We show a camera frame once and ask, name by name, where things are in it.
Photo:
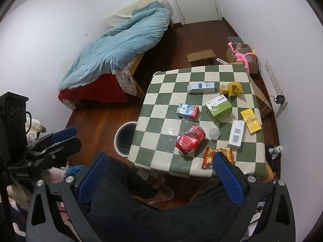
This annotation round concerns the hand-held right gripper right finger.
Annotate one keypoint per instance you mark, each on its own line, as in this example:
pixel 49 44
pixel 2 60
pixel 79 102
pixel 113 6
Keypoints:
pixel 228 179

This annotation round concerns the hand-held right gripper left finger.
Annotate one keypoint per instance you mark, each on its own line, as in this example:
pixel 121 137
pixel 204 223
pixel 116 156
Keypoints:
pixel 93 177

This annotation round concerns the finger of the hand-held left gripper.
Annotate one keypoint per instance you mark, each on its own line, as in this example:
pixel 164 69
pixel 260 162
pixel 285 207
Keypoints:
pixel 63 133
pixel 65 148

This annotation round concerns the white round waste bin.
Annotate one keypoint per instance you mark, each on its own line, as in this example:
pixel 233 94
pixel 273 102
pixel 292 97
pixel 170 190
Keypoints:
pixel 119 141

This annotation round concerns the yellow cigarette box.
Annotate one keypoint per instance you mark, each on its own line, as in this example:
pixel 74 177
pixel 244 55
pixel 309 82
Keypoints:
pixel 250 121

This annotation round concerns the white and blue carton box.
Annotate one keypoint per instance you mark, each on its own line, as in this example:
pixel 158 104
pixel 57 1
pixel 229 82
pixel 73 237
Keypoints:
pixel 201 87

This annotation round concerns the blue cloth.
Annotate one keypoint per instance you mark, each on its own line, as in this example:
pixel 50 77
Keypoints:
pixel 74 169

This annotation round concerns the white jacket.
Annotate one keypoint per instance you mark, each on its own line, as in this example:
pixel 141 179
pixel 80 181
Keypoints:
pixel 35 127

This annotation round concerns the pink cloth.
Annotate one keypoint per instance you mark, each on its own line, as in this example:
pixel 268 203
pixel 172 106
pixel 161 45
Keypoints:
pixel 56 175

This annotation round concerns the orange snack wrapper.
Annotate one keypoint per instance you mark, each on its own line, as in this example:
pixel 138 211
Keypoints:
pixel 208 158

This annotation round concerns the white barcode box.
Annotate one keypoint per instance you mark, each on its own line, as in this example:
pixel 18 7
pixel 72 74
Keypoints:
pixel 236 133

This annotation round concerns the clear plastic cup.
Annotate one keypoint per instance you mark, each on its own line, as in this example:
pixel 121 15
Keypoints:
pixel 214 133

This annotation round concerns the crushed red can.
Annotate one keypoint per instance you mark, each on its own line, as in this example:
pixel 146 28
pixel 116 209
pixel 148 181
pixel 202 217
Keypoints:
pixel 190 140

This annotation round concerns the white plastic bottle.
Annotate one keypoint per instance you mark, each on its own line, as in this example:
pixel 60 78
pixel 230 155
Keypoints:
pixel 275 150

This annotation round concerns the red blanket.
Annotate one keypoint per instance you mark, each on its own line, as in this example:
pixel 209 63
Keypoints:
pixel 101 88

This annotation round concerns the beige slipper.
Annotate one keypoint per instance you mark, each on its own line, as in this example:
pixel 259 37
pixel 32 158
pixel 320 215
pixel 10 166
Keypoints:
pixel 164 192

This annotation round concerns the green and white box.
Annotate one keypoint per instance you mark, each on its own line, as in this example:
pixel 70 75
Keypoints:
pixel 218 108

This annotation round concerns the small blue red drink carton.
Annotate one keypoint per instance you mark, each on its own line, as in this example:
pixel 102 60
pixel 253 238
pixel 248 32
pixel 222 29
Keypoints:
pixel 188 111

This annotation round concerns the floral bed sheet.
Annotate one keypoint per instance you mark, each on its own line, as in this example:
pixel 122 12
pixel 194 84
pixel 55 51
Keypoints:
pixel 126 80

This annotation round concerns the brown paper bag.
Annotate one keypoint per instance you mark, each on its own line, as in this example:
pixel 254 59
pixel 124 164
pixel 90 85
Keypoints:
pixel 262 100

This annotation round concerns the crumpled yellow wrapper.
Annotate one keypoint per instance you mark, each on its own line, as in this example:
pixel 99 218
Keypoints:
pixel 233 88

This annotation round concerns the green checkered tablecloth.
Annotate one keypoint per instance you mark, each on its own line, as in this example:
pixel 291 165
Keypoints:
pixel 161 111

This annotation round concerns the black charger plug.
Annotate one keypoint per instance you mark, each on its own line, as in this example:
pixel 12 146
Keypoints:
pixel 280 99

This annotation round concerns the light blue duvet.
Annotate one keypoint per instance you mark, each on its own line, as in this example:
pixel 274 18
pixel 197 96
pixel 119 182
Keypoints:
pixel 118 45

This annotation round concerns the brown cardboard box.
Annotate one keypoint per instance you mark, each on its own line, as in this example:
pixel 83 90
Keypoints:
pixel 253 66

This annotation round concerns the small wooden stool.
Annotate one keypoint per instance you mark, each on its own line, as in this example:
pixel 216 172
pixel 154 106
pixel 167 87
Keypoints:
pixel 201 54

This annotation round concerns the cream pillow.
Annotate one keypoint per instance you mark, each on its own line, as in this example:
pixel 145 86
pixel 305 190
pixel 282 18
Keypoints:
pixel 141 3

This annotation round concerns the white door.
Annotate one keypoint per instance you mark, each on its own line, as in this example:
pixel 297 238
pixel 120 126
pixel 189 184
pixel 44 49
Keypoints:
pixel 196 0

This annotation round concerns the wooden bed frame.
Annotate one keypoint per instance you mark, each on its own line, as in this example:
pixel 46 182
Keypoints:
pixel 137 63

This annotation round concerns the wall socket panel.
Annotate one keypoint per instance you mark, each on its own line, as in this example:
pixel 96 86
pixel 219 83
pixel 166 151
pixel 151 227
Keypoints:
pixel 273 78

